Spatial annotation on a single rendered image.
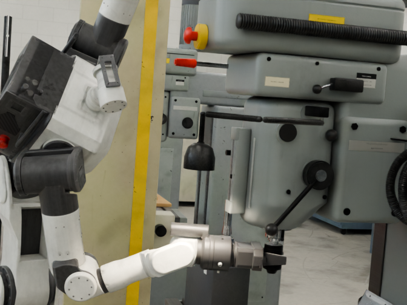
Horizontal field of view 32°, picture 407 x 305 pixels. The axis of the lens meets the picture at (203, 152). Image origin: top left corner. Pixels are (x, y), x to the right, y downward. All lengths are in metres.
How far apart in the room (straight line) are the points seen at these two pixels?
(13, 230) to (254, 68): 0.86
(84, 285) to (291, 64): 0.72
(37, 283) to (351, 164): 0.98
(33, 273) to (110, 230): 1.37
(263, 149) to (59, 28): 9.12
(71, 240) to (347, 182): 0.68
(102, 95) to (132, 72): 1.68
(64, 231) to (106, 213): 1.72
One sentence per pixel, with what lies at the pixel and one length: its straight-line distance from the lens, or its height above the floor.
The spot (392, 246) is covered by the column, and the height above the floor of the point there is 1.25.
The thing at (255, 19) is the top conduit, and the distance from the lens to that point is 1.59.
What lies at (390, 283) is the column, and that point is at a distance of 2.06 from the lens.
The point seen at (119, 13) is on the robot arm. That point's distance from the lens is 1.95.
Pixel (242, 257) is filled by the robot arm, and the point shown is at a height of 1.23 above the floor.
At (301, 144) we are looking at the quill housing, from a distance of 1.71.
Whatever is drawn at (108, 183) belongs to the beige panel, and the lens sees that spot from 3.44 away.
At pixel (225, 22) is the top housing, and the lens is 1.63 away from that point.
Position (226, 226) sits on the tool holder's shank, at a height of 1.24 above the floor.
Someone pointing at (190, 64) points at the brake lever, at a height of 1.70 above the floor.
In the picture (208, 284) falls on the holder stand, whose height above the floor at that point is 1.07.
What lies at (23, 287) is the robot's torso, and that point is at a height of 1.04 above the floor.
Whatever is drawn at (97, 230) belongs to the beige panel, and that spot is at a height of 0.94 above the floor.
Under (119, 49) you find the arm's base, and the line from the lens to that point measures 1.97.
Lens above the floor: 1.63
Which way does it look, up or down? 5 degrees down
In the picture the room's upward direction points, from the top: 4 degrees clockwise
